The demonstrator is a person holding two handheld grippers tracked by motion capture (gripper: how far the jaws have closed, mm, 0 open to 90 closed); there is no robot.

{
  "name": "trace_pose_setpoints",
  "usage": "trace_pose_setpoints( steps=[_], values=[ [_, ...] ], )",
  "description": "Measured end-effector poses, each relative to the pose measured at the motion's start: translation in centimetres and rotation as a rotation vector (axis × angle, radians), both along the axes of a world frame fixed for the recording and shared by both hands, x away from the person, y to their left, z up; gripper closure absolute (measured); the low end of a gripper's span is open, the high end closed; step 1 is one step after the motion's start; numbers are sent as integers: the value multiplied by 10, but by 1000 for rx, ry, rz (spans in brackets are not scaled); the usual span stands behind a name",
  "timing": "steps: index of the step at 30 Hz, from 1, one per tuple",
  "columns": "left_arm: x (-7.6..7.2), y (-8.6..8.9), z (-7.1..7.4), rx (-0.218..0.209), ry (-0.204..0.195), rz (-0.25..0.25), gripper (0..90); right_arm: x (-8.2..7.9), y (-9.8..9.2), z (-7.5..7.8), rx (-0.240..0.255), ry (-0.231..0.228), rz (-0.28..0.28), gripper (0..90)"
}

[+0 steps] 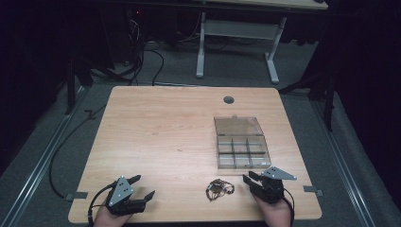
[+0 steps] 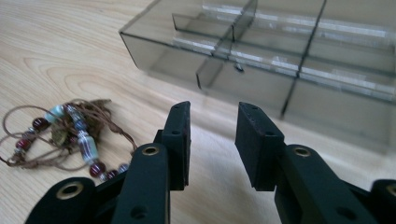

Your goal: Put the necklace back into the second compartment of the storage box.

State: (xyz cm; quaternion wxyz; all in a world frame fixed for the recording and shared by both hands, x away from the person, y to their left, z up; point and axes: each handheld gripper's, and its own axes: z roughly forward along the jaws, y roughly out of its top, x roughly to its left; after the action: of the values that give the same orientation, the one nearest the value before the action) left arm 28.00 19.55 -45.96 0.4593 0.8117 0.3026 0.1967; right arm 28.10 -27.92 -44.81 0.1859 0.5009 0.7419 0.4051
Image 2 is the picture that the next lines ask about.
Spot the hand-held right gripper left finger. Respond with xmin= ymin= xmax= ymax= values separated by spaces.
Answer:
xmin=111 ymin=100 xmax=191 ymax=224

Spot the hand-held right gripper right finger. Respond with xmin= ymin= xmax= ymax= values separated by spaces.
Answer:
xmin=234 ymin=101 xmax=380 ymax=224

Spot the smoky clear plastic organizer box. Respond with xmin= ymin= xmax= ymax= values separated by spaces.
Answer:
xmin=119 ymin=0 xmax=396 ymax=155

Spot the beaded brown cord necklace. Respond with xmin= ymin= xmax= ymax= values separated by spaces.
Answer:
xmin=0 ymin=98 xmax=138 ymax=183

